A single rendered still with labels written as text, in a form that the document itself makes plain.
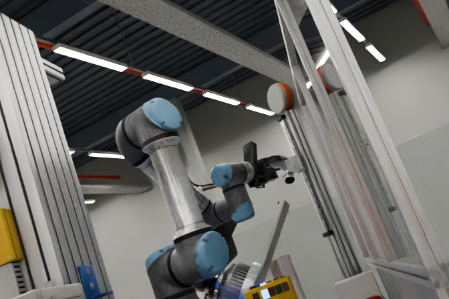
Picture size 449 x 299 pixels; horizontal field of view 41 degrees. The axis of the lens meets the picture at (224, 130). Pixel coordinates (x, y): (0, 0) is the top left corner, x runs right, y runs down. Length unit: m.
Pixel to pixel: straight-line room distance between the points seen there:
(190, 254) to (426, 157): 6.26
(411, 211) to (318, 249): 8.49
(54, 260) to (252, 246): 8.63
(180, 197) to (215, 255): 0.19
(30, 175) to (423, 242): 0.94
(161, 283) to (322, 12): 0.89
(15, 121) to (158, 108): 0.40
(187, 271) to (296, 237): 8.13
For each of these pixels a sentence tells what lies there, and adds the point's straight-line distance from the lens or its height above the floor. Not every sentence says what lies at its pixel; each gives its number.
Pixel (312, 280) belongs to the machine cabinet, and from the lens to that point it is 9.80.
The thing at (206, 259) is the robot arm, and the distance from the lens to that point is 1.65.
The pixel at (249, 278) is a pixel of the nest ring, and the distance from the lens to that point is 2.52.
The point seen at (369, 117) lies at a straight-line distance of 1.25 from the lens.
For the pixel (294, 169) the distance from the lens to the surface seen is 2.87.
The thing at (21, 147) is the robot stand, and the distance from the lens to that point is 1.61.
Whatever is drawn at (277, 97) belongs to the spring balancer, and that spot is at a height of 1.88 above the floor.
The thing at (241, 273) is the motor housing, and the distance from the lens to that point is 2.57.
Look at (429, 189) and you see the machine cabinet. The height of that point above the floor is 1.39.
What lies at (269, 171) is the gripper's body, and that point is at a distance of 2.08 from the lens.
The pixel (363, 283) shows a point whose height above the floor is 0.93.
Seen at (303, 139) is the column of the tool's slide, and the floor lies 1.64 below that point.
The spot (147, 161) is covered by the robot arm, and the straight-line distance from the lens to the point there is 1.88.
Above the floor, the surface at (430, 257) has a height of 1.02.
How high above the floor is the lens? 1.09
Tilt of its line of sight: 14 degrees up
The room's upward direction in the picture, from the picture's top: 21 degrees counter-clockwise
